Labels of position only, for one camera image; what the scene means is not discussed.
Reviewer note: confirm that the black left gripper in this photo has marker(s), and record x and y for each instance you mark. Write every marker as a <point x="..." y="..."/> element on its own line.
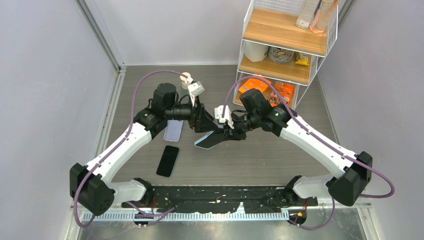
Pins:
<point x="206" y="124"/>

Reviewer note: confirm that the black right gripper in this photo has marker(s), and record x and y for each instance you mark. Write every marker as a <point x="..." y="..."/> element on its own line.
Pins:
<point x="236" y="135"/>

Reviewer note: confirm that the bare black phone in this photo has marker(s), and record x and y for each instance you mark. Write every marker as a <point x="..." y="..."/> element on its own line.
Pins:
<point x="167" y="161"/>

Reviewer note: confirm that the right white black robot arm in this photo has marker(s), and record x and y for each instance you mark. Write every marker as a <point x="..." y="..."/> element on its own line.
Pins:
<point x="346" y="180"/>

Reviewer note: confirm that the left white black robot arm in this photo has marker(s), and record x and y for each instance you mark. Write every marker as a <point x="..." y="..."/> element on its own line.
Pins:
<point x="91" y="184"/>

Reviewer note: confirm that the green soap pump bottle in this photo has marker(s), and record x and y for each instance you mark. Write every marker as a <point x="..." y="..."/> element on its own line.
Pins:
<point x="186" y="80"/>

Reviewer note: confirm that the orange yellow sponge box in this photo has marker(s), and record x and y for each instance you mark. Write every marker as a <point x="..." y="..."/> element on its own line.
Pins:
<point x="253" y="83"/>

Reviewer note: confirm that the orange razor box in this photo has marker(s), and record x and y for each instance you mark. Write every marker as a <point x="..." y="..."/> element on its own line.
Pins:
<point x="286" y="91"/>

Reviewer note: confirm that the white cup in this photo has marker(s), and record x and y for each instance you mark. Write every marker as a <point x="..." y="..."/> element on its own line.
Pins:
<point x="255" y="52"/>

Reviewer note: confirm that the printed ceramic mug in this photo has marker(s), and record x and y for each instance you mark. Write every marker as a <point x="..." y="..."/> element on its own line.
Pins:
<point x="280" y="55"/>

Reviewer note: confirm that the yellow snack packet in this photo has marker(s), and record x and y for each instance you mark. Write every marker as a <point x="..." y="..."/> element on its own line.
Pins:
<point x="302" y="59"/>

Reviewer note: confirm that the clear glass bottle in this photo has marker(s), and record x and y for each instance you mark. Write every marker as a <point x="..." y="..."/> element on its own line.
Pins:
<point x="307" y="13"/>

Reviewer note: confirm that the pink tinted glass bottle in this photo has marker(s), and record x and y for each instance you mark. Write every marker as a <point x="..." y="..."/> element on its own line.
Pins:
<point x="323" y="16"/>

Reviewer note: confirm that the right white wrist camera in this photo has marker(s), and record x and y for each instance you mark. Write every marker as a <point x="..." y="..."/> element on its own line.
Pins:
<point x="222" y="114"/>

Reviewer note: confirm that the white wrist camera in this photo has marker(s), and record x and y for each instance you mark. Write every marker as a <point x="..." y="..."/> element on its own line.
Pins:
<point x="222" y="114"/>
<point x="195" y="88"/>

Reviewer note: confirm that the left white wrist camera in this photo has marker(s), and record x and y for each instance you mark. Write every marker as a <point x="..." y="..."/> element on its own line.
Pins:
<point x="195" y="88"/>

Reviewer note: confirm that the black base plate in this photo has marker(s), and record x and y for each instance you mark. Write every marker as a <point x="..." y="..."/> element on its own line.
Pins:
<point x="223" y="199"/>

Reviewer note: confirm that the white wire wooden shelf rack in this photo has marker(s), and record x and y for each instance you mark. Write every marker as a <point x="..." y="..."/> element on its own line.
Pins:
<point x="272" y="23"/>

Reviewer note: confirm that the aluminium frame rail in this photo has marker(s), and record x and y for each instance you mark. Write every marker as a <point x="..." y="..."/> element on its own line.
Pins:
<point x="96" y="21"/>

